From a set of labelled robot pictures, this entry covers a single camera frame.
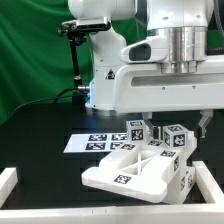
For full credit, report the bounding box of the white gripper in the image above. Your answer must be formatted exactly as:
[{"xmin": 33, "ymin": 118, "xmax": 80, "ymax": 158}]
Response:
[{"xmin": 113, "ymin": 55, "xmax": 224, "ymax": 139}]

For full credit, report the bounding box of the white chair back part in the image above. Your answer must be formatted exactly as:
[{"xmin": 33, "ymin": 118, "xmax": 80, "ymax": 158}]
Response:
[{"xmin": 81, "ymin": 141, "xmax": 186, "ymax": 203}]

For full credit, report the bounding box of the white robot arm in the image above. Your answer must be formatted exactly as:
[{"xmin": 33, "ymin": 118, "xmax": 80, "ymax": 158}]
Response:
[{"xmin": 68, "ymin": 0, "xmax": 224, "ymax": 131}]

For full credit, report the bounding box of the white sheet with tags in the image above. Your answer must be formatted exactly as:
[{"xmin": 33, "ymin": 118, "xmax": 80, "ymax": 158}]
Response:
[{"xmin": 64, "ymin": 133, "xmax": 127, "ymax": 153}]

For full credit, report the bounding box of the green backdrop curtain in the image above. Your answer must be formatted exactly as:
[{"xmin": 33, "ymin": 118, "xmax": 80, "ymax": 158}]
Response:
[{"xmin": 0, "ymin": 0, "xmax": 224, "ymax": 126}]

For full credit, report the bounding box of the white block far left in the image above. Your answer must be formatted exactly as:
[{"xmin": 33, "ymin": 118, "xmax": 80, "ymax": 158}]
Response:
[{"xmin": 0, "ymin": 168, "xmax": 18, "ymax": 208}]

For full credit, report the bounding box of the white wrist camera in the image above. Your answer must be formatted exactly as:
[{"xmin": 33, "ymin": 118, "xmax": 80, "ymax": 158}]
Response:
[{"xmin": 120, "ymin": 36, "xmax": 168, "ymax": 63}]

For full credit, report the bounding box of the black camera stand pole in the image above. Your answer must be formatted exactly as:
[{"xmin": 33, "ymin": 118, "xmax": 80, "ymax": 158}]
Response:
[{"xmin": 68, "ymin": 34, "xmax": 88, "ymax": 113}]

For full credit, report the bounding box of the white frame border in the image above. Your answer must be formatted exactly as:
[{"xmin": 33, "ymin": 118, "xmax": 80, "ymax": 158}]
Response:
[{"xmin": 0, "ymin": 160, "xmax": 224, "ymax": 224}]

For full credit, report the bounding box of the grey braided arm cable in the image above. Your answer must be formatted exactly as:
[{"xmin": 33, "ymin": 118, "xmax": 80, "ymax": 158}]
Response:
[{"xmin": 206, "ymin": 0, "xmax": 224, "ymax": 56}]

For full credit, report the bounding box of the black cable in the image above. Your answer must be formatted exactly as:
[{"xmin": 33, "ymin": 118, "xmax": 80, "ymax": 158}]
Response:
[{"xmin": 13, "ymin": 87, "xmax": 89, "ymax": 113}]

